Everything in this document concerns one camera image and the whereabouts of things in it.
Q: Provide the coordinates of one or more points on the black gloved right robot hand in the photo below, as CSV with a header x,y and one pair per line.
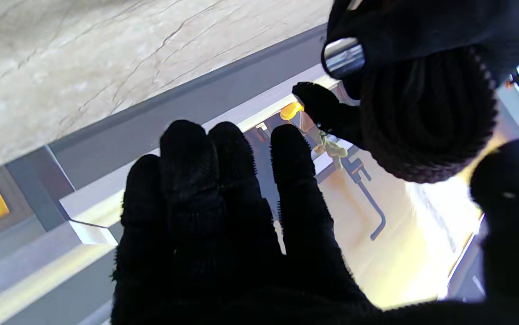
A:
x,y
223,234

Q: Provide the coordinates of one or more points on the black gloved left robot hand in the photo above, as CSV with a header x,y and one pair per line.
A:
x,y
422,22

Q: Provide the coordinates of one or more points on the dark brown woven belt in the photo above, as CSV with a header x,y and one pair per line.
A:
x,y
426,117

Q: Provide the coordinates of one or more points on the dark blue rounded container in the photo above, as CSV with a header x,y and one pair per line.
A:
x,y
264,153

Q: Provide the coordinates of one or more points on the yellow brown cactus plant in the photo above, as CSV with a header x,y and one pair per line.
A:
x,y
329,146

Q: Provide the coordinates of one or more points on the black kitchen faucet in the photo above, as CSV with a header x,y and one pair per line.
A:
x,y
367,194

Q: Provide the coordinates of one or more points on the white pampas grass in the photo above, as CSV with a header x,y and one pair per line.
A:
x,y
440,212

